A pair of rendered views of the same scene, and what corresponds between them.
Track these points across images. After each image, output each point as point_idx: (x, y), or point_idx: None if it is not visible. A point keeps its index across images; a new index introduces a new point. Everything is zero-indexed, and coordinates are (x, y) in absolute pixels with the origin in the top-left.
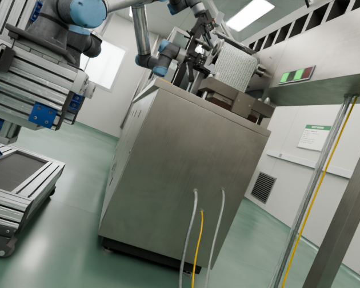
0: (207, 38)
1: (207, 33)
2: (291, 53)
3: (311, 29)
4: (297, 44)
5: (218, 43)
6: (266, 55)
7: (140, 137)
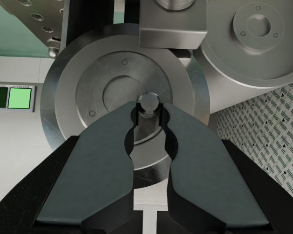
0: (119, 159)
1: (13, 207)
2: (35, 158)
3: None
4: (23, 177)
5: (133, 157)
6: (156, 184)
7: None
